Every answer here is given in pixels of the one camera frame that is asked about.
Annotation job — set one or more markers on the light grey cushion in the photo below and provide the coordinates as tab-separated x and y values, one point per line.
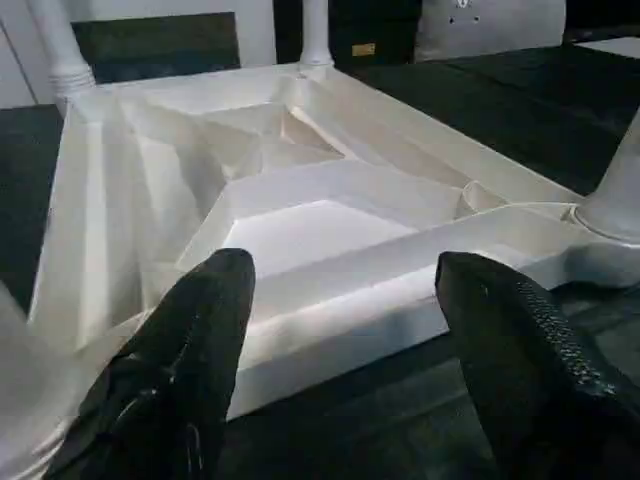
490	35

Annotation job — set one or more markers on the white plastic table top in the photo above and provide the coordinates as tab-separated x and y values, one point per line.
300	230

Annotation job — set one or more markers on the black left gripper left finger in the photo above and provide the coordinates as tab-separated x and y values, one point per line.
160	390

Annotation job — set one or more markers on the black table mat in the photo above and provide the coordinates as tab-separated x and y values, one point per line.
520	120

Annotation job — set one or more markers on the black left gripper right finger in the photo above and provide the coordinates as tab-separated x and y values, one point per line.
550	390

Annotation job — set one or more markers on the black tall cabinet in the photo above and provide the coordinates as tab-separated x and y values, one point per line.
390	20

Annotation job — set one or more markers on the small yellow label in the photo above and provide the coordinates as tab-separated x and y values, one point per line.
363	49

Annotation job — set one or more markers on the white flat sheet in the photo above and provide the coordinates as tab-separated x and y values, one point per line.
615	47

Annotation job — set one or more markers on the white plastic table leg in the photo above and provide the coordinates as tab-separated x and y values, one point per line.
55	40
30	400
615	190
316	30

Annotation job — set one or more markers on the white glass-door cabinet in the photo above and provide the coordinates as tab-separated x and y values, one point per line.
255	30

